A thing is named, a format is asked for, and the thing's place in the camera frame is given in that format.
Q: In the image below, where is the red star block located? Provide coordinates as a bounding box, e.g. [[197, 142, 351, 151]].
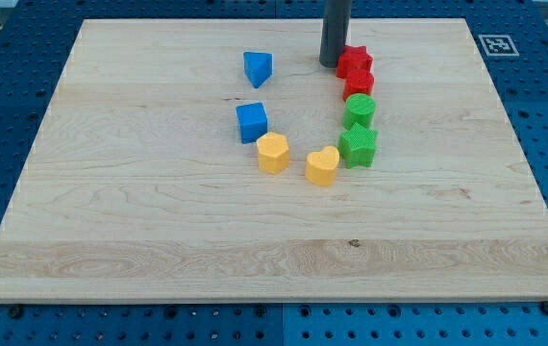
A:
[[336, 45, 373, 79]]

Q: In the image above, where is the yellow hexagon block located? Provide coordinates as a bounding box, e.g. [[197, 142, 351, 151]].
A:
[[257, 132, 289, 174]]

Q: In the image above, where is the blue triangle block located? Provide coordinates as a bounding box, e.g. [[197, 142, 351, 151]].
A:
[[243, 51, 273, 88]]

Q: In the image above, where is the green star block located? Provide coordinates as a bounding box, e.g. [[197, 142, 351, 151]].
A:
[[337, 123, 379, 168]]

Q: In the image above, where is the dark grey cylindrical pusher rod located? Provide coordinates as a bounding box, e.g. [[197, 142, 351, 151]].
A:
[[319, 0, 352, 68]]

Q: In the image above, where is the green cylinder block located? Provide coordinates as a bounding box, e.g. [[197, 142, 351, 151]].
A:
[[342, 93, 377, 130]]

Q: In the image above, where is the red cylinder block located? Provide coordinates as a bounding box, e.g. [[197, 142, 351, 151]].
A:
[[342, 69, 375, 101]]

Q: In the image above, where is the yellow heart block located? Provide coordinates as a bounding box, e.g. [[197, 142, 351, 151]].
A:
[[305, 146, 340, 186]]

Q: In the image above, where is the blue cube block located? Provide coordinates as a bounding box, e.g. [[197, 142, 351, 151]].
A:
[[236, 103, 268, 144]]

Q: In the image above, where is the light wooden board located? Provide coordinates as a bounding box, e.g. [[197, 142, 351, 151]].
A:
[[0, 18, 548, 304]]

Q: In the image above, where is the white fiducial marker tag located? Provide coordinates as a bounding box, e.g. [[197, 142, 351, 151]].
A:
[[479, 34, 519, 57]]

